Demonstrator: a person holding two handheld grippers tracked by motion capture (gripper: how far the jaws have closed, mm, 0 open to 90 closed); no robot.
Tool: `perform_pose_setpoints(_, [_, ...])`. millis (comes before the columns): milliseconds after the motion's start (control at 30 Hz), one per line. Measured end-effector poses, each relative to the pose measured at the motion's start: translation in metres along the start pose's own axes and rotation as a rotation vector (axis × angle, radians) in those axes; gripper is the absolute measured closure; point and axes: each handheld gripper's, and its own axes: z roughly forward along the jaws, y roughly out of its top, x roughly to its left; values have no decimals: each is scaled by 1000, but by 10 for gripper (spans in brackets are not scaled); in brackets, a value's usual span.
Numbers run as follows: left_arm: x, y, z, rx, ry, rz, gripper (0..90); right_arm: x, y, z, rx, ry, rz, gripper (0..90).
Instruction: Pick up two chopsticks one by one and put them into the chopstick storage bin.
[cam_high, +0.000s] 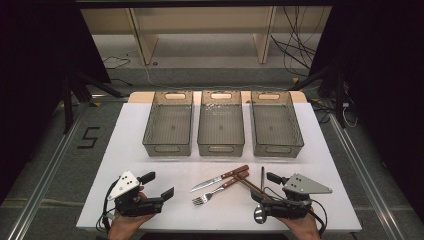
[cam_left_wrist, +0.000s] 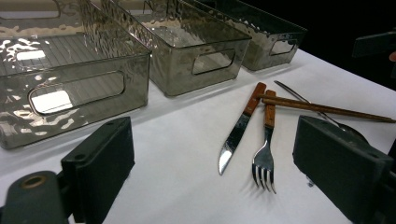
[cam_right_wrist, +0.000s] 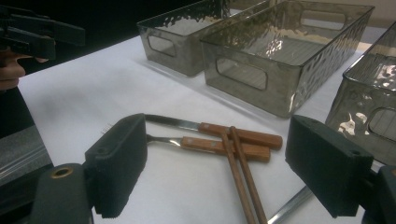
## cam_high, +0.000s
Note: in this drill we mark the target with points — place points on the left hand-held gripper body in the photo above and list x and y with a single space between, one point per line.
125 185

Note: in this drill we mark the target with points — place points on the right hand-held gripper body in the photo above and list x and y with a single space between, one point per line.
305 186

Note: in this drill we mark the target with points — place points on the metal spoon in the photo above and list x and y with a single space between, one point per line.
260 215

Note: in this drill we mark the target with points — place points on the smoky translucent plastic bin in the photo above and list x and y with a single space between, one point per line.
275 126
220 126
170 125

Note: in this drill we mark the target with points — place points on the person's right hand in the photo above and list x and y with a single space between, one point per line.
305 228

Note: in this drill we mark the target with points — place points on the person's left hand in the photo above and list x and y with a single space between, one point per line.
125 228

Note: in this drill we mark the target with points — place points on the black metal stand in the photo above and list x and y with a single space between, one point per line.
338 96

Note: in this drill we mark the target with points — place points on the black tripod stand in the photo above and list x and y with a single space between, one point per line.
68 106

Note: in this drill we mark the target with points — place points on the black curtain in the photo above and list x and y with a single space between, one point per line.
383 66
33 66

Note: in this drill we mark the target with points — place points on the light wooden shelf unit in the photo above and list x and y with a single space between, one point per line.
200 20

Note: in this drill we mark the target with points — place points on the aluminium floor rail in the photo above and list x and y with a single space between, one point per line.
43 186
366 180

